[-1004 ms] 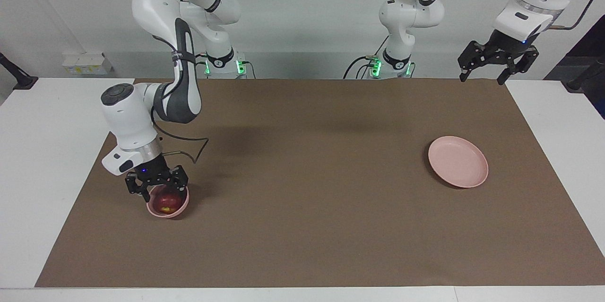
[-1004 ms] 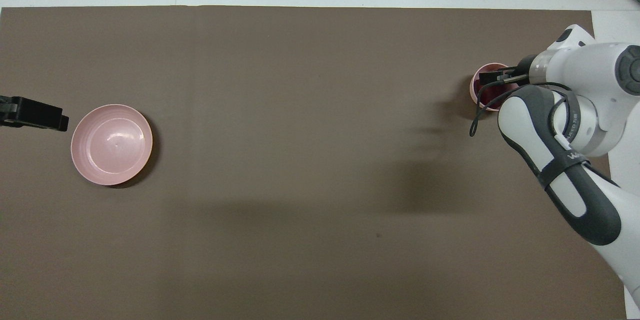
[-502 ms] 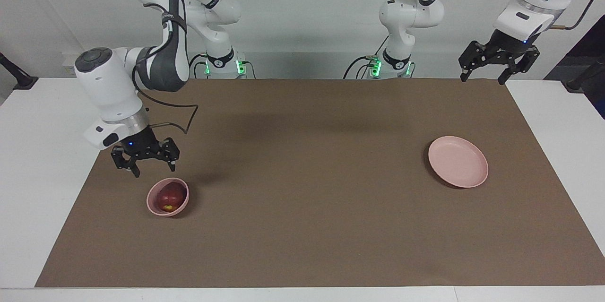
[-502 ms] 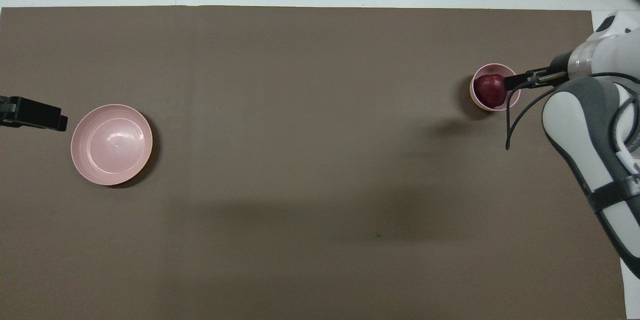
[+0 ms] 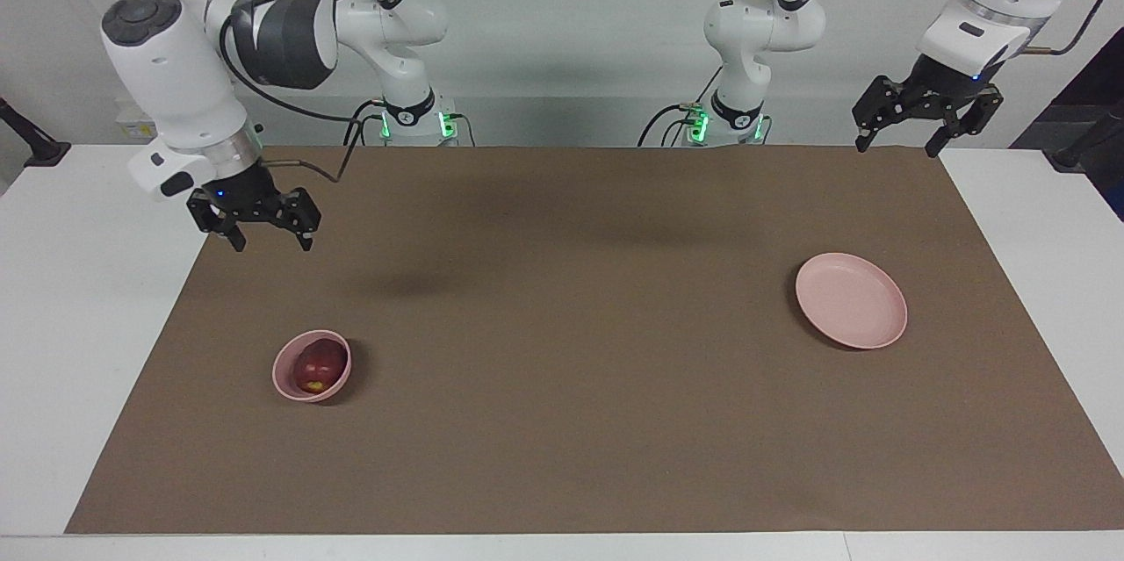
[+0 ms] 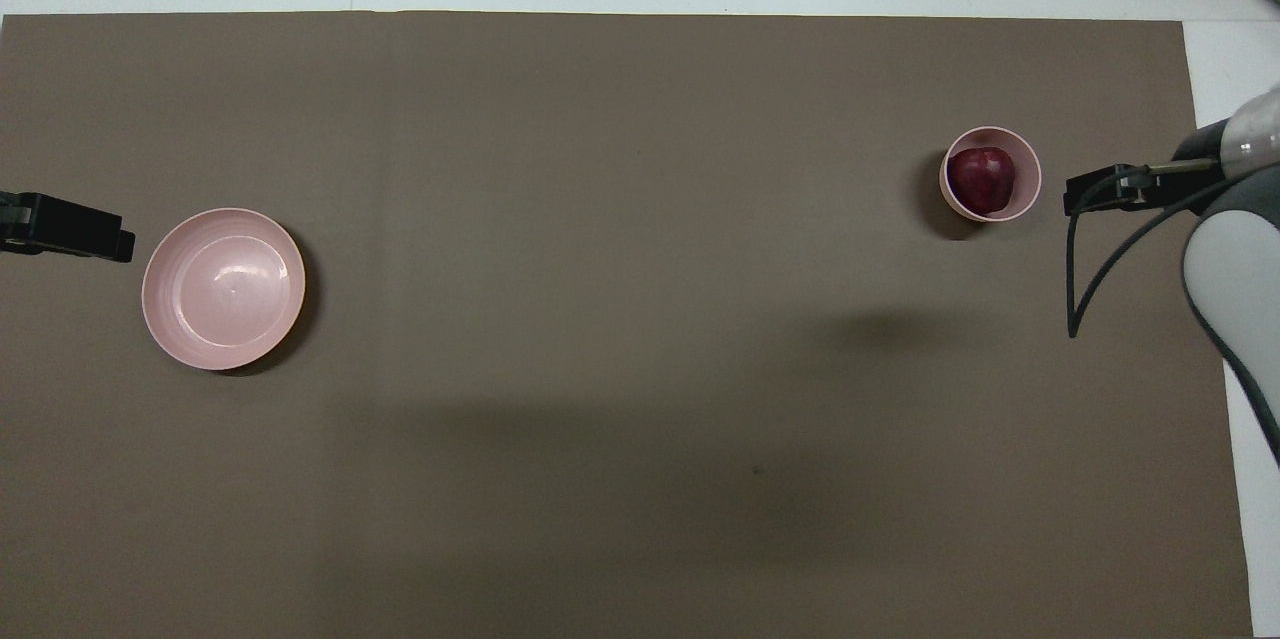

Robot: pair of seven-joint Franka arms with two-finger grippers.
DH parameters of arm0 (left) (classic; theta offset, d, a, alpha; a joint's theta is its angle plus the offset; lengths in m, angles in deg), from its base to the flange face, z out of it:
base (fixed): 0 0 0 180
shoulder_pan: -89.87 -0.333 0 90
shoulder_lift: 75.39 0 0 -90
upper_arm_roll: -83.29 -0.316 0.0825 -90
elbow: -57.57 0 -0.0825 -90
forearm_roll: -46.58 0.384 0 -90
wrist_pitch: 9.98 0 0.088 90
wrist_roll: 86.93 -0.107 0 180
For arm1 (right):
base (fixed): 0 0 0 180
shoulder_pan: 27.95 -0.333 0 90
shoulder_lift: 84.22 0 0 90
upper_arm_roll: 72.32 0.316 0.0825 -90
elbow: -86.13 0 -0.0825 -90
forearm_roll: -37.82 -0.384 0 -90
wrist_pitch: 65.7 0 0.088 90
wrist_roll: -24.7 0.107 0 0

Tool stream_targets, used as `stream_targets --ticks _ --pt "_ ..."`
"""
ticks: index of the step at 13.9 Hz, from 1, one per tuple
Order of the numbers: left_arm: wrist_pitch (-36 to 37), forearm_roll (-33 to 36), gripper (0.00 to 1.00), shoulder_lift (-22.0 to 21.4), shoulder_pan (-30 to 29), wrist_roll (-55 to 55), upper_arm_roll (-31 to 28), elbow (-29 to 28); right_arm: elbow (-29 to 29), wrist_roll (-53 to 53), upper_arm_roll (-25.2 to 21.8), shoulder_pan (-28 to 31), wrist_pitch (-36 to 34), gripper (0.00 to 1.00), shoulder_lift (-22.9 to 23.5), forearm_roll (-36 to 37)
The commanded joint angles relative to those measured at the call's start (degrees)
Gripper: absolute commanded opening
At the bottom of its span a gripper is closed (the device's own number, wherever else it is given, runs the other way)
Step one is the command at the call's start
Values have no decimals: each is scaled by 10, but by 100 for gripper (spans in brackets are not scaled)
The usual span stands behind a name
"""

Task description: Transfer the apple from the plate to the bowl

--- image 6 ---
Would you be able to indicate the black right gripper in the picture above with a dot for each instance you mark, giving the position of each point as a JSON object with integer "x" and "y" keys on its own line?
{"x": 1212, "y": 154}

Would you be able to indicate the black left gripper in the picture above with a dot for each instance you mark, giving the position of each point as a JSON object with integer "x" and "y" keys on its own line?
{"x": 10, "y": 221}

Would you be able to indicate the dark red apple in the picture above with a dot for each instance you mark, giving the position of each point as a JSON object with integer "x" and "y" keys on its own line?
{"x": 982, "y": 179}

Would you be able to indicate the small pink bowl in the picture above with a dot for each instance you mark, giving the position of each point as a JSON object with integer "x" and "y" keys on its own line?
{"x": 1030, "y": 191}

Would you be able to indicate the pink round plate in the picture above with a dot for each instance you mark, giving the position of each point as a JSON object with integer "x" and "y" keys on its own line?
{"x": 224, "y": 289}

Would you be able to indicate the brown paper table mat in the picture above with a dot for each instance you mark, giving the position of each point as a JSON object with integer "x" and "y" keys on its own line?
{"x": 640, "y": 339}

